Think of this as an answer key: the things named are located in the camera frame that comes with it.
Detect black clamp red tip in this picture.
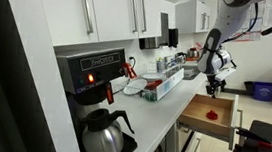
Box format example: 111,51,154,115
234,126,272,149

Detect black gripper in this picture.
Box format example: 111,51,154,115
204,74,228,100

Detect black coffee maker machine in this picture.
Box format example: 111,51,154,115
46,41,148,152

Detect red item in rack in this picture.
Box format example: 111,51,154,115
145,78,164,92

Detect long steel cabinet handle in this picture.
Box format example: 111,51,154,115
73,0,98,36

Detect red coffee maker spigot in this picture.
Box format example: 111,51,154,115
121,62,139,80

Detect small white upper cabinet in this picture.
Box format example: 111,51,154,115
172,0,213,38

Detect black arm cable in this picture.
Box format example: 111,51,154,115
220,0,262,48

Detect small black wall box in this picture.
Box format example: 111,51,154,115
166,27,181,49

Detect white round plate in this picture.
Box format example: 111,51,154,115
122,76,149,98
140,70,166,83

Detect wooden drawer white front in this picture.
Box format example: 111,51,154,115
174,88,247,151

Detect small bottles by faucet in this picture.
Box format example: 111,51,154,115
156,57,168,74

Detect chrome sink faucet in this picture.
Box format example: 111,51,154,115
163,51,188,71

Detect steel coffee carafe black handle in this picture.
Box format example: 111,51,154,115
78,106,138,152

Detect blue recycling bin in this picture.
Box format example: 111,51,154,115
251,80,272,103

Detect steel kettle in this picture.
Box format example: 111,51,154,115
186,46,201,60

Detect white dish rack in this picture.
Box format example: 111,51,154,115
139,63,185,104

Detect large white upper cabinet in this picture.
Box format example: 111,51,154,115
0,0,165,57

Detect orange brew basket handle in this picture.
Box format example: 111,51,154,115
102,81,117,106

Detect black waste bin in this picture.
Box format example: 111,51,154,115
243,80,256,96

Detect steel kitchen sink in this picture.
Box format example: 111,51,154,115
181,65,202,82

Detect orange round object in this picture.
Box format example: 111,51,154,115
205,109,220,121

